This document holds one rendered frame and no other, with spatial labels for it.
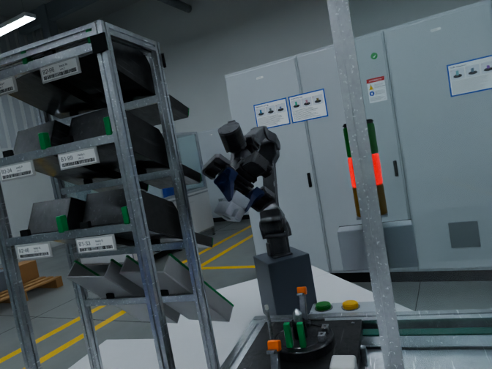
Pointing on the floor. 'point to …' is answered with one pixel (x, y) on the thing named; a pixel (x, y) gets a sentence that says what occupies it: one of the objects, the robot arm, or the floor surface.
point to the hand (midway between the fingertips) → (239, 196)
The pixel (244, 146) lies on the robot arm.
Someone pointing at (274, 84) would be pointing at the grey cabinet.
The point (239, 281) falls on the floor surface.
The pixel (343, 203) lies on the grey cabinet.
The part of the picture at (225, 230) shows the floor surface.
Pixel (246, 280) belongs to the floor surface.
